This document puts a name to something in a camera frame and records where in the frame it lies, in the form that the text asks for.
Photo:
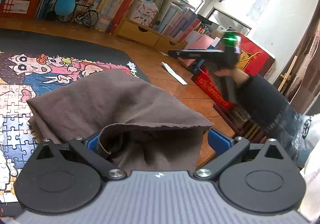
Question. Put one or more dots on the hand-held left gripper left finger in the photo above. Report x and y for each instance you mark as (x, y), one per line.
(91, 144)

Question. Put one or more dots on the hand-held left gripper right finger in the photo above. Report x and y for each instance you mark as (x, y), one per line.
(220, 140)

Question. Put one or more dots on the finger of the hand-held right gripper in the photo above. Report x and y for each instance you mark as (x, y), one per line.
(195, 54)

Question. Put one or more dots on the brown shirt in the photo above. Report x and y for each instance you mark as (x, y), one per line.
(112, 104)

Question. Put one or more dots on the person's right hand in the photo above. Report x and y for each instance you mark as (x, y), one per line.
(237, 76)

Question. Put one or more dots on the pink folder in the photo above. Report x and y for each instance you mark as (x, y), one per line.
(202, 42)

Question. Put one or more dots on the dark brown gift box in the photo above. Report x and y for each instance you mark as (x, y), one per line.
(237, 121)

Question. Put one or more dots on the red gift bag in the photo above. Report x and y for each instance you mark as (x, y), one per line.
(255, 59)

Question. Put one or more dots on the white paper sheet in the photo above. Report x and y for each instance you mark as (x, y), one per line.
(175, 74)

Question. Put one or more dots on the row of thin paperback books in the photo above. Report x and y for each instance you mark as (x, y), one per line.
(177, 19)

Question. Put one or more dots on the wooden drawer box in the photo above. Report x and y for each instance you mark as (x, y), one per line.
(140, 32)

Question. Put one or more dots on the wooden stand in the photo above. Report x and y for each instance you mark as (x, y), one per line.
(287, 74)

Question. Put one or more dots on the white colourful printed box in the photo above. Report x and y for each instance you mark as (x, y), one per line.
(143, 12)

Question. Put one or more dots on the brown curtain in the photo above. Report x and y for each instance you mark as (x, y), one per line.
(310, 69)

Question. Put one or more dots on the person's torso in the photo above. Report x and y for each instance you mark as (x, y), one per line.
(310, 151)

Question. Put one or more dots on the cartoon jigsaw puzzle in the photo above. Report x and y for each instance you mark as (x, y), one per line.
(25, 76)

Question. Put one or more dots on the miniature black bicycle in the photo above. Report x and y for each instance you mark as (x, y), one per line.
(90, 17)

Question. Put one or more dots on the blue round plush ball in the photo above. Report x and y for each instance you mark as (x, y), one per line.
(65, 5)

